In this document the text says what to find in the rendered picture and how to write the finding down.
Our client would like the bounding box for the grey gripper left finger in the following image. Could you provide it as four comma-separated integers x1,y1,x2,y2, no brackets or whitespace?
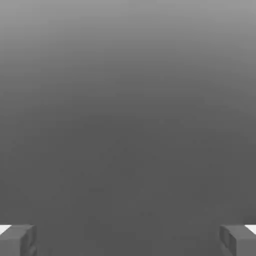
0,224,38,256

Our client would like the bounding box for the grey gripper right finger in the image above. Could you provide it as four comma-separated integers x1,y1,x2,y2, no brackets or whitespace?
218,224,256,256

